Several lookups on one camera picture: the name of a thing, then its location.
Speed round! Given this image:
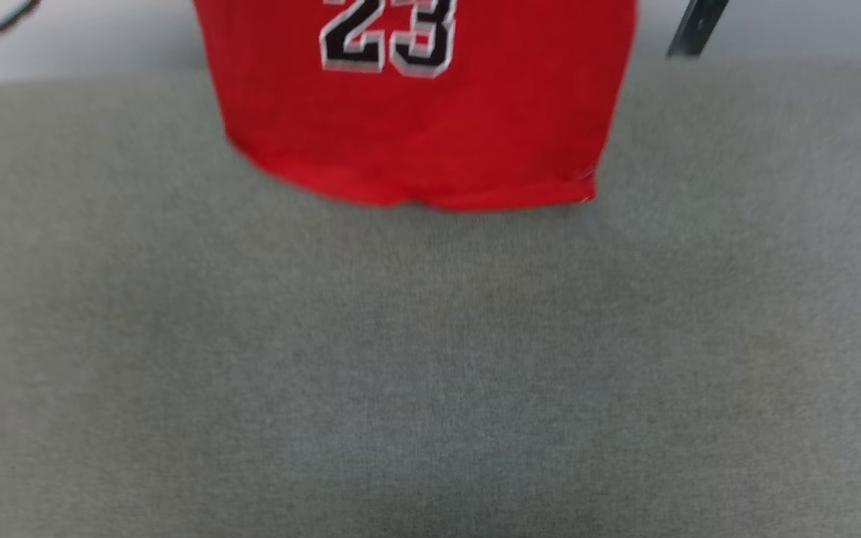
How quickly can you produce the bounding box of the red and white basketball jersey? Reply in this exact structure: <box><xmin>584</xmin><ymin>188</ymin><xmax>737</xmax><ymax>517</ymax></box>
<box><xmin>191</xmin><ymin>0</ymin><xmax>638</xmax><ymax>211</ymax></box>

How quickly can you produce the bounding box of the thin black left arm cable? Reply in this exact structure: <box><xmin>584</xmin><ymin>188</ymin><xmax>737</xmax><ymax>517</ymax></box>
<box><xmin>0</xmin><ymin>0</ymin><xmax>41</xmax><ymax>47</ymax></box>

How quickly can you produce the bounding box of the black wall bracket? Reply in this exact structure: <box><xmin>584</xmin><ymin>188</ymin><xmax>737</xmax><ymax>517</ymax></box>
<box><xmin>666</xmin><ymin>0</ymin><xmax>730</xmax><ymax>59</ymax></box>

